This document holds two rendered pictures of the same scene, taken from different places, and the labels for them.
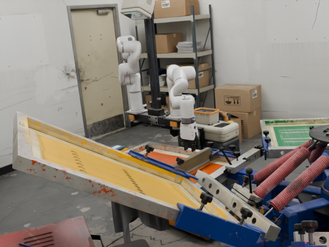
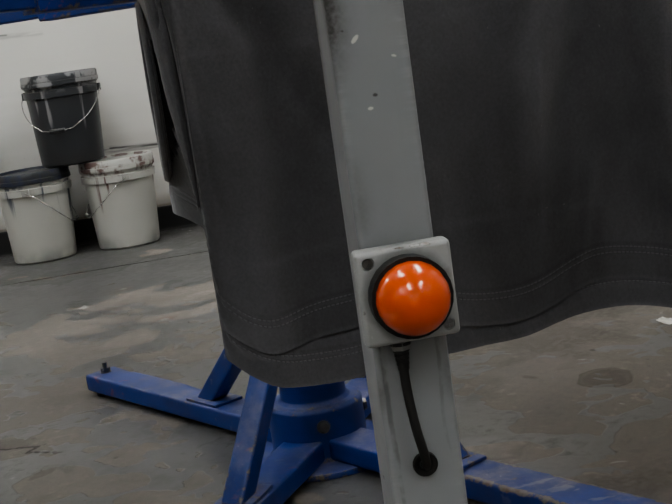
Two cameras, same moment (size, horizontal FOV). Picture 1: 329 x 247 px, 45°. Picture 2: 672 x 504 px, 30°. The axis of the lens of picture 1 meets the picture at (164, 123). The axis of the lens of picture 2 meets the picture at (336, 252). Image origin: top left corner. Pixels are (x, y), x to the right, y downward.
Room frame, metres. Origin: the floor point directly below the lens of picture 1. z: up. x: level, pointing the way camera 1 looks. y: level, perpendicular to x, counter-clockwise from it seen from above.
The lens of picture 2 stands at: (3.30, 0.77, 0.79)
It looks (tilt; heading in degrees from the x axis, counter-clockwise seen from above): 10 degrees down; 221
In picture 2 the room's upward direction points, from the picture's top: 8 degrees counter-clockwise
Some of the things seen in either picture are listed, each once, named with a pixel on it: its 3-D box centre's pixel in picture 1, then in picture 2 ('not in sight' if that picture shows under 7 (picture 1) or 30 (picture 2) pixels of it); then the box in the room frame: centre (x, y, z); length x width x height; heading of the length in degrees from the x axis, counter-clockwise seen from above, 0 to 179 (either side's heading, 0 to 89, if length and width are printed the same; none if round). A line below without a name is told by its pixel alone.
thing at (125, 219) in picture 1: (138, 211); not in sight; (2.21, 0.20, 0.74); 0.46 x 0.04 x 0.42; 49
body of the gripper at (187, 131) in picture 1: (188, 129); not in sight; (2.19, -0.13, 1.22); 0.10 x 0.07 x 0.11; 49
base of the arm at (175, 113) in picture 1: (177, 105); not in sight; (2.89, -0.11, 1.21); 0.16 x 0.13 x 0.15; 135
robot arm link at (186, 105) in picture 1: (187, 106); not in sight; (2.23, -0.14, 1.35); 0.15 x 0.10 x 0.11; 3
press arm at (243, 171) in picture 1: (245, 175); not in sight; (1.96, -0.40, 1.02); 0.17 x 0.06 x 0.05; 49
